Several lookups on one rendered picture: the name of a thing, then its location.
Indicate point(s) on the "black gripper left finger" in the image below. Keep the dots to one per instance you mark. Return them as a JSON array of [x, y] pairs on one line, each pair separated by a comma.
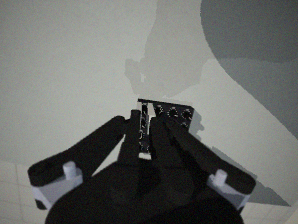
[[54, 176]]

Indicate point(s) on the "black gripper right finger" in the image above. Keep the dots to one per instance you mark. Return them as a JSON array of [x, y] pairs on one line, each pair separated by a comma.
[[164, 138]]

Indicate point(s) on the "black knob box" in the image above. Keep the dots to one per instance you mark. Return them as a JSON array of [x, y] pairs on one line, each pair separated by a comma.
[[165, 111]]

